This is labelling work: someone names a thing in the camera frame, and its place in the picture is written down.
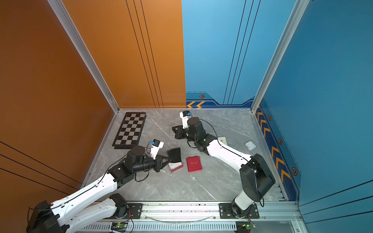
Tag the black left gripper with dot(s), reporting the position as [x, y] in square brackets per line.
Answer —
[159, 164]

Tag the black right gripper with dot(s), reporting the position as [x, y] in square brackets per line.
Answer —
[178, 133]

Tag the red jewelry box base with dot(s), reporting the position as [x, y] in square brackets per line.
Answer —
[175, 166]

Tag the red booklet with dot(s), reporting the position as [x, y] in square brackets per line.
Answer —
[194, 164]

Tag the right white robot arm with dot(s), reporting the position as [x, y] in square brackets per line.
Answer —
[256, 177]

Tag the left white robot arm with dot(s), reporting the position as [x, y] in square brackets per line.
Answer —
[95, 201]

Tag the black white chessboard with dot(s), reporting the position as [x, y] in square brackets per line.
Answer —
[130, 130]

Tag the clear plastic earphone case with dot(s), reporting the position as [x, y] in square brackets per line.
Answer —
[250, 145]

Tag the left circuit board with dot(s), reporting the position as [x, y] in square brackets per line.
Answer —
[119, 227]

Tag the circuit board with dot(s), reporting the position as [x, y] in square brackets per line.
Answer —
[244, 227]
[119, 227]

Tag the right circuit board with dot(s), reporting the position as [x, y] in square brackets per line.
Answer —
[244, 227]

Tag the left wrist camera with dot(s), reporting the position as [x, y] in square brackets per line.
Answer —
[156, 145]

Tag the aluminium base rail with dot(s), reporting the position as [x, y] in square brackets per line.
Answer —
[189, 211]

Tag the aluminium corner post right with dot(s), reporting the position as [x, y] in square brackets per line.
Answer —
[289, 30]

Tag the aluminium corner post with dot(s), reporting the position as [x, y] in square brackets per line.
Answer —
[66, 21]
[289, 30]

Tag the aluminium corner post left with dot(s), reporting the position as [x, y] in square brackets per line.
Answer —
[66, 21]

